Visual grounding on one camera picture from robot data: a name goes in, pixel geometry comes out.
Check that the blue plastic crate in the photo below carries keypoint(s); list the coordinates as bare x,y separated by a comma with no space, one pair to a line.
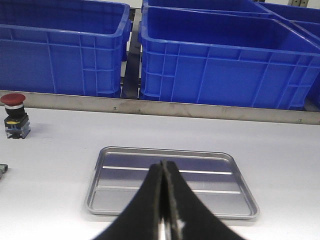
69,47
221,59

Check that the steel table edge rail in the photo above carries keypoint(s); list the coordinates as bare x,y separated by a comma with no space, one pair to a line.
170,109

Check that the blue plastic crate centre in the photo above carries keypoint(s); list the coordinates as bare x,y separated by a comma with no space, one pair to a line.
69,47

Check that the blue plastic crate right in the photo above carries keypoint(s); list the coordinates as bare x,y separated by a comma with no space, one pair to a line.
221,59

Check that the silver metal tray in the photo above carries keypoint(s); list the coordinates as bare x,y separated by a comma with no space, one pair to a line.
213,176

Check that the grey split clamp block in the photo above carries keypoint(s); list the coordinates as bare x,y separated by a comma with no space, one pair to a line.
3,169

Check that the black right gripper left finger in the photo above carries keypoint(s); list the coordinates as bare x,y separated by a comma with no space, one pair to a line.
141,217

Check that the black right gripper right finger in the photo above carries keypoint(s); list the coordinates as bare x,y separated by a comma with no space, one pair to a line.
187,217

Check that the blue crate behind right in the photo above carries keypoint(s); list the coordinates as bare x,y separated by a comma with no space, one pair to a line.
232,7

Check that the blue crate far right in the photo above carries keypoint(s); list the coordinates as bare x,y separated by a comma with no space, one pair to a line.
305,24

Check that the red emergency stop button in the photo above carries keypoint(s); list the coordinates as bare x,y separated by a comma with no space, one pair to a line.
17,124

